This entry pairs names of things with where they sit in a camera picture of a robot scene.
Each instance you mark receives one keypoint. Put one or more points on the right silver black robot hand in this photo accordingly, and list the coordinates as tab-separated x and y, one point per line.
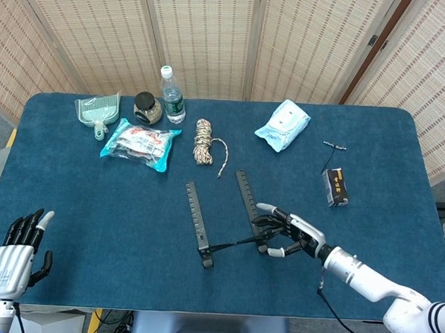
305	230

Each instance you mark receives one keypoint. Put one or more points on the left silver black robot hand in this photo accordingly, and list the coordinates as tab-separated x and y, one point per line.
10	271

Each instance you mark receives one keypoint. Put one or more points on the black folding laptop stand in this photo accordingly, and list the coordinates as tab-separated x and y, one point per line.
197	213

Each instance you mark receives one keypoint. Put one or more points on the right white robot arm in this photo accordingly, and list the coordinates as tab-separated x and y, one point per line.
369	282

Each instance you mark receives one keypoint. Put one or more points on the small black carton box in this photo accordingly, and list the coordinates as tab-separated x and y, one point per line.
336	187

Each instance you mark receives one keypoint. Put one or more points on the blue carpet table cover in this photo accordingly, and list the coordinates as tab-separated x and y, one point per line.
92	223

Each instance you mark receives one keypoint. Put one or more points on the light blue wet wipes pack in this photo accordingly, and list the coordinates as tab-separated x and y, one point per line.
282	126

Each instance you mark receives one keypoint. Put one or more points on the blue-grey padded seat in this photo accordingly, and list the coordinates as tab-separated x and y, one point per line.
210	328

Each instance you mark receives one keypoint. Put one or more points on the clear snack bag teal edges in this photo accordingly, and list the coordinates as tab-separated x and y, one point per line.
138	143

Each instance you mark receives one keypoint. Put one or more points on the clear water bottle green label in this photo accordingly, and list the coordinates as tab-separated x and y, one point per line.
173	104

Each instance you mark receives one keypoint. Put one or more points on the pale green plastic dustpan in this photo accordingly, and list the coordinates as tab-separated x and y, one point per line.
96	109

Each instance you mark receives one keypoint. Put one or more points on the glass jar black lid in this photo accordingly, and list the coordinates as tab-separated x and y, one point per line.
145	101

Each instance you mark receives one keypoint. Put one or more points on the woven bamboo folding screen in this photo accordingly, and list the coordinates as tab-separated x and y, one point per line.
203	42

